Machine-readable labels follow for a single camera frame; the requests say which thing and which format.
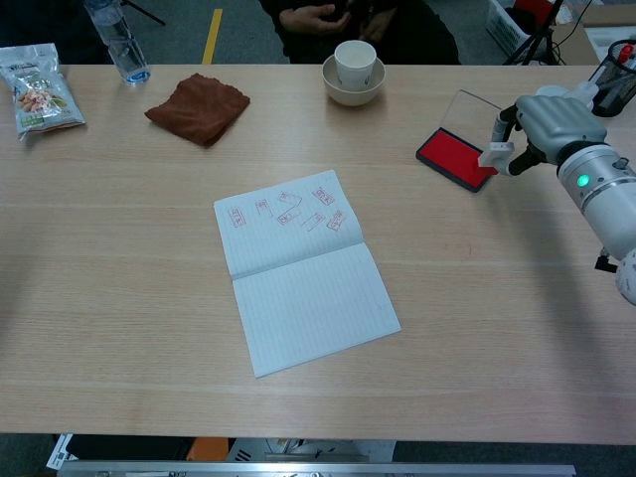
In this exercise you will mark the cardboard box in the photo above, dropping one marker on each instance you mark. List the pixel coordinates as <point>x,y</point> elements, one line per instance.
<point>571,35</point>

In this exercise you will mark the red marker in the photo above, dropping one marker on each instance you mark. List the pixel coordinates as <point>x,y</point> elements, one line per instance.
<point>626,50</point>

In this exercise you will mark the translucent squeeze bottle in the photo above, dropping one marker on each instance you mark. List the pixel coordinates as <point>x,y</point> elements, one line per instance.
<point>584,92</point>

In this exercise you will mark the brown folded cloth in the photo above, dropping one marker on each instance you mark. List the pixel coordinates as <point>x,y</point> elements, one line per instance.
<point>201,109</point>

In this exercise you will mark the clear plastic water bottle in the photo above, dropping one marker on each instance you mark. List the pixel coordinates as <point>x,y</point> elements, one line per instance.
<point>121,45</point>

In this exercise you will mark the black tripod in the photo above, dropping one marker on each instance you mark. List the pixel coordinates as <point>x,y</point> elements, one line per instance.
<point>539,40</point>
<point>144,12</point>

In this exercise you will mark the orange block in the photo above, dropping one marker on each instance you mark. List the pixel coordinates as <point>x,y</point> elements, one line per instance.
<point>208,449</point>

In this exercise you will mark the person in black clothes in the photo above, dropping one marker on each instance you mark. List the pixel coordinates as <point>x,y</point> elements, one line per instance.
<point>308,47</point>

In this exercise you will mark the white printed label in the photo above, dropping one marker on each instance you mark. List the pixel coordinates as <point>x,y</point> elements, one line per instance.
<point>59,452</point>

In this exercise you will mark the silver nut snack bag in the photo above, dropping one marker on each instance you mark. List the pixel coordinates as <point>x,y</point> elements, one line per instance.
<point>40,94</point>

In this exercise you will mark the white paper cup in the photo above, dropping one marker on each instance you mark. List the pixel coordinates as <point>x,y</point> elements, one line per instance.
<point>354,62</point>

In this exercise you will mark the beige bowl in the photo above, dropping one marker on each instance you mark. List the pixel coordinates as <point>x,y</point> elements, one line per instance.
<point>350,97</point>

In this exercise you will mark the white plastic basket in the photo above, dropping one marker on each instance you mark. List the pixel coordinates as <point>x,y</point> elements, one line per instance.
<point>507,27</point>

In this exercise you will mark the white round disc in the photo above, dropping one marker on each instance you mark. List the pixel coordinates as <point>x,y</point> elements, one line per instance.
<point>546,91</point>

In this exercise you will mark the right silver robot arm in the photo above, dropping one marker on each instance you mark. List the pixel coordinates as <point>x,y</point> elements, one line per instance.
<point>606,208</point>

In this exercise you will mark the open lined notebook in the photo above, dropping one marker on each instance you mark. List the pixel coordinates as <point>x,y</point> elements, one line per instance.
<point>303,278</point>

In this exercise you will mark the red ink pad clear lid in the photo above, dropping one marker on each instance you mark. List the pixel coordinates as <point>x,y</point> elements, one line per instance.
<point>449,151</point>

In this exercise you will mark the black mesh pen holder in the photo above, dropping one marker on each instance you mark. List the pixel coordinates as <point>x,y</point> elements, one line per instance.
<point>618,82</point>

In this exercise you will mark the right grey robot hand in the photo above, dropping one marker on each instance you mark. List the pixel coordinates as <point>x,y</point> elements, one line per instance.
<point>561,124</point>

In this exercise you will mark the white and red stamp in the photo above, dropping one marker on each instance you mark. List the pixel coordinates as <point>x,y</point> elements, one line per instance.
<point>497,154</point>

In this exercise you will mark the silver metal rail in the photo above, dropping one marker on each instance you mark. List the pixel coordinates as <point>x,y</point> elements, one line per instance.
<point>318,469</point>

